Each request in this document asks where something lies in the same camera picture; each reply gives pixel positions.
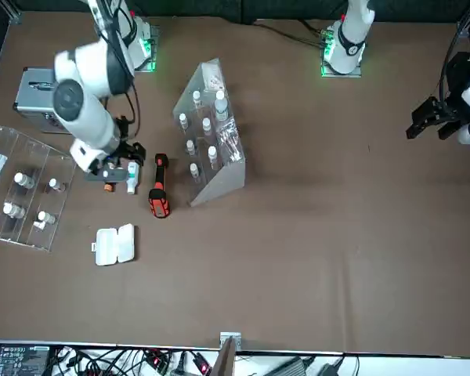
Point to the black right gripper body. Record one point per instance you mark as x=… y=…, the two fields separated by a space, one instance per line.
x=120 y=149

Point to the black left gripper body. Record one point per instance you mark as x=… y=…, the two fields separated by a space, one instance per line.
x=452 y=111

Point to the orange black barcode scanner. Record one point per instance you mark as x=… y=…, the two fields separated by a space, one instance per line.
x=159 y=203

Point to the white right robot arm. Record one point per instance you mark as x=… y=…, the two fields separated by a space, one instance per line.
x=90 y=117

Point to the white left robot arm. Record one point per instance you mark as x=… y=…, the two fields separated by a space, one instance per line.
x=352 y=35

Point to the white medicine bottle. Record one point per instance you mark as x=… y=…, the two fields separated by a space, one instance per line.
x=132 y=182

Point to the brown medicine bottle orange cap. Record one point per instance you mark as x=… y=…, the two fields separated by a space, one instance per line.
x=109 y=187

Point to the black wrist connector box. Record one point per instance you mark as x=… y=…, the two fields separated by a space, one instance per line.
x=122 y=125

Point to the small white-capped clear bottle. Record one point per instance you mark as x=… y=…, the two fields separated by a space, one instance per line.
x=23 y=179
x=46 y=216
x=12 y=210
x=207 y=126
x=197 y=97
x=212 y=156
x=190 y=148
x=184 y=120
x=194 y=172
x=56 y=184

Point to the white plastic pill box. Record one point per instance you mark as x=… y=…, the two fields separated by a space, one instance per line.
x=113 y=244

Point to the clear bag of swabs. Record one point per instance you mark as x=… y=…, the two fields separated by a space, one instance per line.
x=229 y=141

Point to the clear acrylic tiered shelf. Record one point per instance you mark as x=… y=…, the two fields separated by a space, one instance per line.
x=227 y=184

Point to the tall labelled clear bottle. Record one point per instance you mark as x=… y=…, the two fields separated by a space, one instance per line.
x=220 y=105

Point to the silver aluminium case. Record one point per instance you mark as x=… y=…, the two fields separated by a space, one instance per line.
x=29 y=102

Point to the small clear packet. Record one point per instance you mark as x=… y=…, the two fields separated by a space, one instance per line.
x=213 y=80

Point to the clear acrylic divided tray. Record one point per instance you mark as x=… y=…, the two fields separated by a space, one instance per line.
x=31 y=235

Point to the black plug with red light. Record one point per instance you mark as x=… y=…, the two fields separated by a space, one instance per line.
x=155 y=358
x=201 y=366

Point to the black labelled power adapter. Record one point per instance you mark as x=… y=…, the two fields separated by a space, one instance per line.
x=19 y=360

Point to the grey power adapter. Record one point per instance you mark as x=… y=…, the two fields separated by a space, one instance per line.
x=293 y=367

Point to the small black power adapter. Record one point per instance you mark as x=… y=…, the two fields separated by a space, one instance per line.
x=331 y=369

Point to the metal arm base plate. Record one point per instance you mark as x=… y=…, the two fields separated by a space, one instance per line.
x=153 y=58
x=329 y=73

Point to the metal table corner bracket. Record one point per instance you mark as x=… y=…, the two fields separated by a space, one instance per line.
x=12 y=11

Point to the metal post bracket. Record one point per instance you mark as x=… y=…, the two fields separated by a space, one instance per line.
x=237 y=340

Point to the aluminium frame post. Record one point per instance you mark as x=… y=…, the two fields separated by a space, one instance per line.
x=225 y=360

